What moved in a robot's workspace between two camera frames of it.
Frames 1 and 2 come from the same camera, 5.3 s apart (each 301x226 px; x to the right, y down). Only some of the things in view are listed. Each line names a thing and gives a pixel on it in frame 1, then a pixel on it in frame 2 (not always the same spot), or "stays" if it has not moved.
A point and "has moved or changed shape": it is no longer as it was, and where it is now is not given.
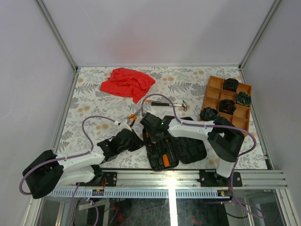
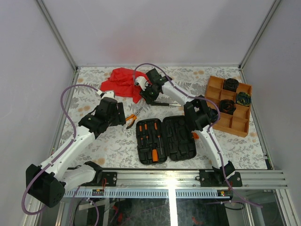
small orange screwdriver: [148, 141] -> [140, 130]
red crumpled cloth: [125, 82] stays
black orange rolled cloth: [227, 106] stays
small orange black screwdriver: [155, 146] has moved or changed shape
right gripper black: [153, 140] -> [148, 99]
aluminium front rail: [254, 178] stays
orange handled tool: [166, 163] -> [154, 155]
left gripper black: [138, 142] -> [120, 119]
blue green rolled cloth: [243, 98] stays
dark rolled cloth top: [231, 84] stays
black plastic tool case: [166, 154] has moved or changed shape
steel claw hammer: [184, 104] stays
